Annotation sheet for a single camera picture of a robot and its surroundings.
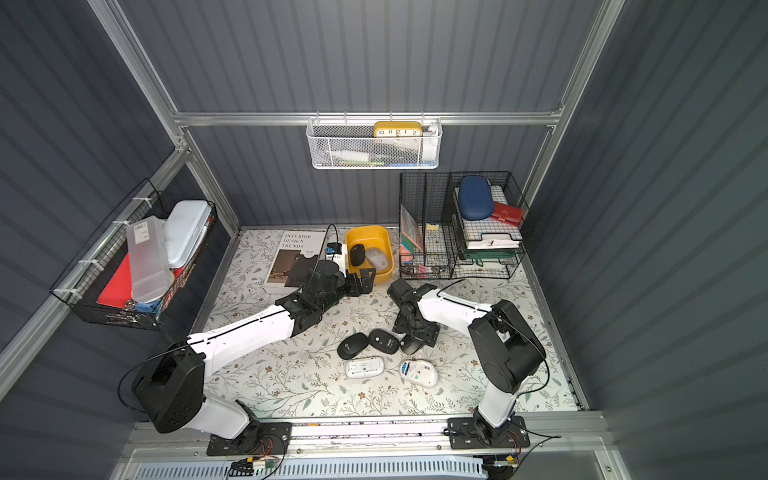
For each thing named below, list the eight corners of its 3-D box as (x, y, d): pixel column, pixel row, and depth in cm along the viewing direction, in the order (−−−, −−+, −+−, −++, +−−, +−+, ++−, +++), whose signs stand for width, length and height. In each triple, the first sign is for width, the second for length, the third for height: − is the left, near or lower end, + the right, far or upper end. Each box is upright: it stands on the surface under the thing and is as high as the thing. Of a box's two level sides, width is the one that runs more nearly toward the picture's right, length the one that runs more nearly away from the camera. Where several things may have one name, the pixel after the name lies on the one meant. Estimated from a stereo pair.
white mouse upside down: (345, 378, 85) (344, 375, 83) (347, 360, 88) (346, 356, 86) (384, 378, 85) (384, 375, 83) (384, 360, 88) (384, 356, 86)
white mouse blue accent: (398, 377, 85) (398, 373, 82) (404, 358, 88) (404, 354, 86) (434, 390, 83) (435, 386, 80) (438, 370, 86) (440, 366, 83)
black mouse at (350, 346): (342, 363, 88) (341, 360, 86) (334, 350, 90) (333, 347, 88) (370, 344, 91) (369, 340, 89) (361, 332, 94) (360, 328, 92)
